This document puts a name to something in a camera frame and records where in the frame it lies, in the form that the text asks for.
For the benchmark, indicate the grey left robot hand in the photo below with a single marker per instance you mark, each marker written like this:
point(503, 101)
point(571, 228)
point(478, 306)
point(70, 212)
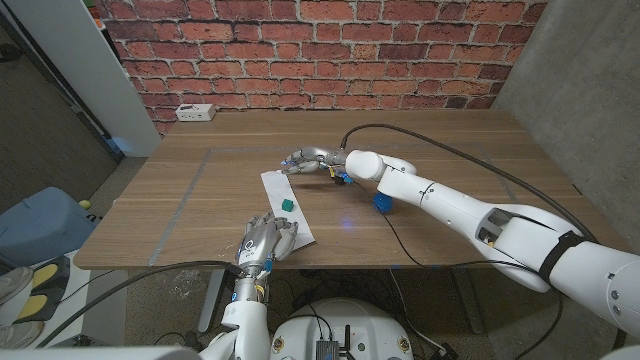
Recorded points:
point(262, 242)

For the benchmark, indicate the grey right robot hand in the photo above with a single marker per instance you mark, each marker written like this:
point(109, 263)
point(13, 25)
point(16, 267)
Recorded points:
point(315, 157)

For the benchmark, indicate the small green cube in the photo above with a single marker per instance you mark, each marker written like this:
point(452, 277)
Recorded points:
point(287, 205)

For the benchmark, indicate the white receipt paper strip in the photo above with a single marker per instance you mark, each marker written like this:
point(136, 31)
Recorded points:
point(280, 190)

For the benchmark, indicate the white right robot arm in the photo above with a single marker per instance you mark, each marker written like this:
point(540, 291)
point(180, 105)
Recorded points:
point(450, 205)

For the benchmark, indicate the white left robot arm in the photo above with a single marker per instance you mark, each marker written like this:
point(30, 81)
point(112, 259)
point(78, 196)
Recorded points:
point(250, 325)

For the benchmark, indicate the blue spiky ball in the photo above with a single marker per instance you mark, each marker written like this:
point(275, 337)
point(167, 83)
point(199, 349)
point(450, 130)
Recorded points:
point(382, 204)

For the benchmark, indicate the yellow-green tennis ball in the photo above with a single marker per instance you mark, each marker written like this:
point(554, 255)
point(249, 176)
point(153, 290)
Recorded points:
point(85, 204)

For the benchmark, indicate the white table leg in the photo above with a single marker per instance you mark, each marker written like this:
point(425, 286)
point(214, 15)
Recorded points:
point(211, 300)

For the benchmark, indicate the red brick printed backdrop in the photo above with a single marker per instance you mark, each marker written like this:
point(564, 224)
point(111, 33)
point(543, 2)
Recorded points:
point(320, 50)

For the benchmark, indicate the small grey electronics box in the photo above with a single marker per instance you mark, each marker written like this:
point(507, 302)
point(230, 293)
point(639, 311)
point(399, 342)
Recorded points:
point(328, 350)

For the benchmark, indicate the white power strip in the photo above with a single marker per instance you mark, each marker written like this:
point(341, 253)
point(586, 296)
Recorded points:
point(195, 112)

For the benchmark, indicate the black stub antenna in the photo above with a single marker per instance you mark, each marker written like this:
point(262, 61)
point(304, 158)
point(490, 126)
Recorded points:
point(348, 340)

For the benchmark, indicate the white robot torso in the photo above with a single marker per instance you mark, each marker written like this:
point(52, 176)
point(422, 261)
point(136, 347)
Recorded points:
point(370, 325)

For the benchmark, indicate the white floor board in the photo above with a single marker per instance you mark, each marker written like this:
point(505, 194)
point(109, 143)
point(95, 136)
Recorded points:
point(107, 325)

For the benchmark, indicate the black mat with yellow footprints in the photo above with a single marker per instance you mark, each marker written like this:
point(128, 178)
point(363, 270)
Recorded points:
point(44, 274)

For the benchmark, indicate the blue-grey plastic bin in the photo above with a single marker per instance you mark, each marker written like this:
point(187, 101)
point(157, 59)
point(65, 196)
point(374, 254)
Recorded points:
point(40, 225)

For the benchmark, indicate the grey table leg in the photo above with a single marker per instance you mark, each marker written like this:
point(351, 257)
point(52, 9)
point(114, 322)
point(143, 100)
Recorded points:
point(472, 320)

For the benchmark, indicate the white upright panel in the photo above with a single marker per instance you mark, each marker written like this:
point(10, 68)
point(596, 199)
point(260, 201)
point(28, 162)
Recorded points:
point(85, 65)

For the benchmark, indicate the grey sneaker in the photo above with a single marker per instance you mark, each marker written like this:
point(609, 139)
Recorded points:
point(20, 335)
point(12, 285)

